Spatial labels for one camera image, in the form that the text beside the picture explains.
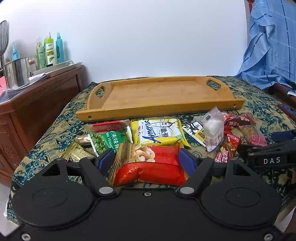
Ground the small dark red candy packet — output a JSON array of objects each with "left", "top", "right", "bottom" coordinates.
[{"left": 222, "top": 112, "right": 256, "bottom": 127}]

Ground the clear white candy packet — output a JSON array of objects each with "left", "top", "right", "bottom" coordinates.
[{"left": 202, "top": 106, "right": 224, "bottom": 152}]

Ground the black white snack packet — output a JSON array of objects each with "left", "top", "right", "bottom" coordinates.
[{"left": 182, "top": 121, "right": 206, "bottom": 147}]

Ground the pale green bottle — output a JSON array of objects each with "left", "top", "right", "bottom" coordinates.
[{"left": 36, "top": 39, "right": 47, "bottom": 69}]

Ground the stainless steel mug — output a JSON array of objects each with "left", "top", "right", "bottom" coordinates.
[{"left": 3, "top": 58, "right": 30, "bottom": 90}]

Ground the red label clear cracker packet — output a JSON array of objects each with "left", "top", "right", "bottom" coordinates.
[{"left": 82, "top": 119, "right": 130, "bottom": 134}]

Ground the bamboo serving tray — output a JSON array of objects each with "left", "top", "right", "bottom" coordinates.
[{"left": 76, "top": 76, "right": 245, "bottom": 123}]

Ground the electric fly swatter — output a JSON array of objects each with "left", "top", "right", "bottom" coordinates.
[{"left": 0, "top": 20, "right": 9, "bottom": 69}]

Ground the pink clear snack packet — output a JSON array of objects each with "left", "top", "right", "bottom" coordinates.
[{"left": 239, "top": 125, "right": 267, "bottom": 147}]

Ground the lime green spray bottle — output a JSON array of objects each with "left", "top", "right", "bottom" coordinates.
[{"left": 44, "top": 32, "right": 56, "bottom": 66}]

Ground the yellow white biscuit packet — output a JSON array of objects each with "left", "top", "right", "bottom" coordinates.
[{"left": 131, "top": 118, "right": 190, "bottom": 148}]

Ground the dark wooden cabinet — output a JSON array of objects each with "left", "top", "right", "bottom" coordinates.
[{"left": 1, "top": 67, "right": 84, "bottom": 187}]

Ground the teal spray bottle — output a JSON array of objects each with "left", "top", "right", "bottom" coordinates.
[{"left": 56, "top": 33, "right": 65, "bottom": 63}]

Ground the gold foil snack packet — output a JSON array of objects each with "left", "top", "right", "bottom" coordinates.
[{"left": 62, "top": 135, "right": 95, "bottom": 162}]

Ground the dark red chocolate bar packet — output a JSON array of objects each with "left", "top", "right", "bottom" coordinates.
[{"left": 214, "top": 129, "right": 242, "bottom": 163}]

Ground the small blue spray bottle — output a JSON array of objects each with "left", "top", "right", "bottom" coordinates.
[{"left": 11, "top": 44, "right": 20, "bottom": 61}]

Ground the white plastic tray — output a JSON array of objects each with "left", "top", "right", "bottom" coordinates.
[{"left": 31, "top": 60, "right": 82, "bottom": 76}]

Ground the patterned green gold tablecloth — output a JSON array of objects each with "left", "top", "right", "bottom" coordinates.
[{"left": 3, "top": 76, "right": 295, "bottom": 223}]

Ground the green peas snack packet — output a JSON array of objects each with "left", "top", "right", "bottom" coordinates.
[{"left": 88, "top": 131, "right": 130, "bottom": 156}]

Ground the red nut snack packet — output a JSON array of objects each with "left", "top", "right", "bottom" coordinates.
[{"left": 108, "top": 142, "right": 189, "bottom": 187}]

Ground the clear glass jar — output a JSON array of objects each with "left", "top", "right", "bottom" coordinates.
[{"left": 27, "top": 56, "right": 39, "bottom": 76}]

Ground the stack of white papers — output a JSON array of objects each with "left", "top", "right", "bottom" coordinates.
[{"left": 1, "top": 73, "right": 48, "bottom": 103}]

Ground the blue plaid shirt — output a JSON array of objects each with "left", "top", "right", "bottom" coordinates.
[{"left": 237, "top": 1, "right": 295, "bottom": 89}]

